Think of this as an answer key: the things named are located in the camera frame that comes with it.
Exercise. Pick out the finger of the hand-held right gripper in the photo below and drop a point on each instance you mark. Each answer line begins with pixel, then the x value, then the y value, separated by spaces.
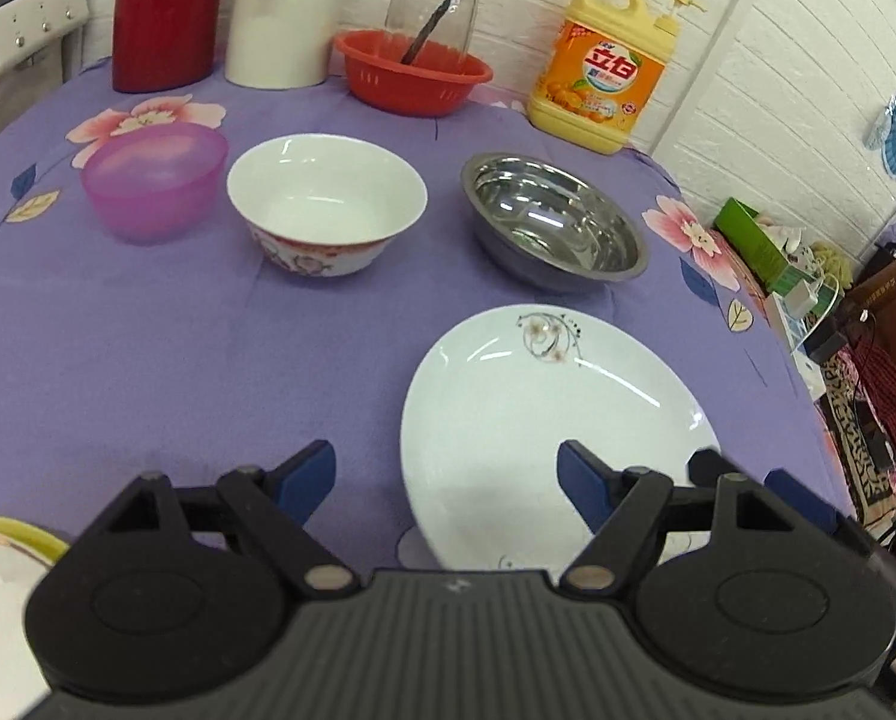
pixel 707 466
pixel 800 501

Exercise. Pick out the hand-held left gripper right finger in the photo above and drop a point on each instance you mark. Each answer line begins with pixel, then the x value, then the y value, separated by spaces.
pixel 584 481

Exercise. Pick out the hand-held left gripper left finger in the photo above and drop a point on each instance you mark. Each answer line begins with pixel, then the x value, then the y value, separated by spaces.
pixel 307 478

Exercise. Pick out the white floral plate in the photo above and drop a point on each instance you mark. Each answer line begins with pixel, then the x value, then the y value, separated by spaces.
pixel 523 420

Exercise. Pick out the patterned cloth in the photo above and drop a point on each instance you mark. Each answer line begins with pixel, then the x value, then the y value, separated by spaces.
pixel 853 427

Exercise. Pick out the purple floral tablecloth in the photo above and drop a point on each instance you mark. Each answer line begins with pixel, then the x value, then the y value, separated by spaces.
pixel 193 345

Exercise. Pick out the white charger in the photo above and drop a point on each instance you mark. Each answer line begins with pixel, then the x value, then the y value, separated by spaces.
pixel 800 298

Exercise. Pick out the green box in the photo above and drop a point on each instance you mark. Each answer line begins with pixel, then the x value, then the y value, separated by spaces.
pixel 755 244

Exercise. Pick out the stainless steel bowl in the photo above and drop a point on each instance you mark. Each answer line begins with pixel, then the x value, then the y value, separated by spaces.
pixel 560 225

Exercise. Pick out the white floral ceramic bowl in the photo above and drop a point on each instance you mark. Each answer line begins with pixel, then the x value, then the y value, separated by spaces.
pixel 320 195

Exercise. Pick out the pink plastic bowl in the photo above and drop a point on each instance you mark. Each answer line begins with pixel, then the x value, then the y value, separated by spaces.
pixel 148 187

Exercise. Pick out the yellow detergent bottle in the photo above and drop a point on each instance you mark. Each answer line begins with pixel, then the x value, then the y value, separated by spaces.
pixel 594 82

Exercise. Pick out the red plastic basket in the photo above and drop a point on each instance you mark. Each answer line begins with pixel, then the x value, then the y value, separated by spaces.
pixel 410 86

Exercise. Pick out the white plastic jug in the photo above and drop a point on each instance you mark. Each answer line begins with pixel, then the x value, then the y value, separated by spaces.
pixel 283 22

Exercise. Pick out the red thermos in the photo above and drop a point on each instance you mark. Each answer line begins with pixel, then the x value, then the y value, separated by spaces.
pixel 163 15

